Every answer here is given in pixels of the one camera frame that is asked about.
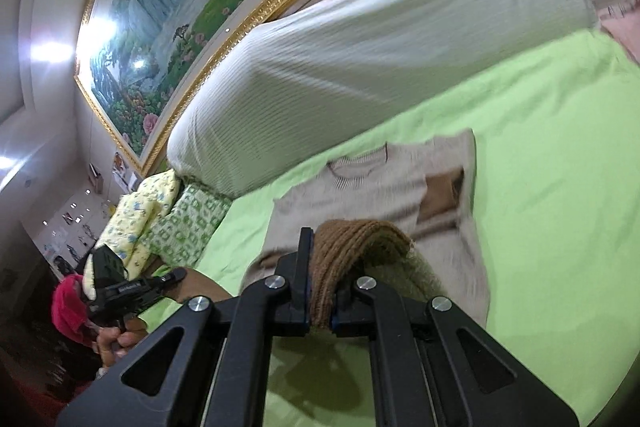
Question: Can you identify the red fluffy sleeve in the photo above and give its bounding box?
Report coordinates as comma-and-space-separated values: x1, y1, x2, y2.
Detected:
51, 274, 99, 347

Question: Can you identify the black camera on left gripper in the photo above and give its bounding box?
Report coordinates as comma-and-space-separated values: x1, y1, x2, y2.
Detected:
91, 245, 128, 291

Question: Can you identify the pink cloth at bed edge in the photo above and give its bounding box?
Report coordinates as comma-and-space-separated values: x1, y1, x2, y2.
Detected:
598, 0, 640, 63

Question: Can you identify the white striped bolster headboard cushion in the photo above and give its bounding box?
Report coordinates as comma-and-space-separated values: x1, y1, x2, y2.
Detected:
166, 0, 597, 197

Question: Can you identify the beige brown knit sweater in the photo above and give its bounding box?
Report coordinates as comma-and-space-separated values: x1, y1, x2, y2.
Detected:
241, 129, 490, 325

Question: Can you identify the green white patterned pillow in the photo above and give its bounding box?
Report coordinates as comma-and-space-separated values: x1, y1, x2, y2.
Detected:
141, 183, 232, 268

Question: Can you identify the person's left hand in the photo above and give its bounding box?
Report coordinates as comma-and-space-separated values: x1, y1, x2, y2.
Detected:
96, 317, 149, 369

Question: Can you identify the yellow floral quilt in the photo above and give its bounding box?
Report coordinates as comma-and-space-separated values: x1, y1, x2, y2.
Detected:
82, 169, 181, 300

